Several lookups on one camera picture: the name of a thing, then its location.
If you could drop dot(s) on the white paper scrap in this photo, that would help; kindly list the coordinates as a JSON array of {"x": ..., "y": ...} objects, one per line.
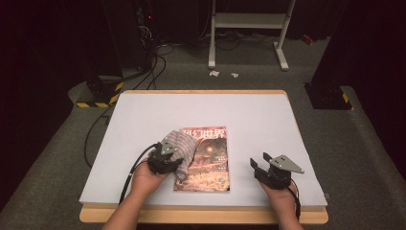
[
  {"x": 234, "y": 75},
  {"x": 214, "y": 73}
]

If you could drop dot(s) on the person's left hand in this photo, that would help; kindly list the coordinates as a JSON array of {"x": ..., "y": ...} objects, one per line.
[{"x": 145, "y": 180}]

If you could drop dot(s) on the person's right hand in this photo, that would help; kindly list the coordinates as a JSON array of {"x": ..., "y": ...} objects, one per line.
[{"x": 284, "y": 201}]

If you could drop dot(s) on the black striped stand base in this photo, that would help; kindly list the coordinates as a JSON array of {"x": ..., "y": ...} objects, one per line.
[
  {"x": 102, "y": 89},
  {"x": 328, "y": 97}
]

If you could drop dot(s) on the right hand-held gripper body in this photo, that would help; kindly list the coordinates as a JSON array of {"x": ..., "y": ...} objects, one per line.
[{"x": 277, "y": 175}]

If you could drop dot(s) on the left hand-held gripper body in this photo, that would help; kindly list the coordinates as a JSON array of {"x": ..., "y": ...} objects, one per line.
[{"x": 164, "y": 161}]

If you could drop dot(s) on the dark equipment rack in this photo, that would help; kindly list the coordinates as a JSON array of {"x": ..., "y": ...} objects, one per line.
[{"x": 145, "y": 32}]

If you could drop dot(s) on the magazine with colourful cover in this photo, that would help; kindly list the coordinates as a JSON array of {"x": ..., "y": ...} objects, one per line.
[{"x": 210, "y": 166}]

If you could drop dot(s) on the small red object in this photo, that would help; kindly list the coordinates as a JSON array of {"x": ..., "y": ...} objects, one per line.
[{"x": 307, "y": 39}]

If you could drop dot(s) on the striped grey plush cloth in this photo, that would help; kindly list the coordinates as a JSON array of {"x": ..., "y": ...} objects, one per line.
[{"x": 185, "y": 143}]

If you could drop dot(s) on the white metal stand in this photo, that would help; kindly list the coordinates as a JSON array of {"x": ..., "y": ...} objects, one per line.
[{"x": 249, "y": 20}]

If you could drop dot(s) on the wooden table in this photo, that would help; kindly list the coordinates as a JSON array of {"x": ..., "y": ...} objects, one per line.
[{"x": 204, "y": 215}]

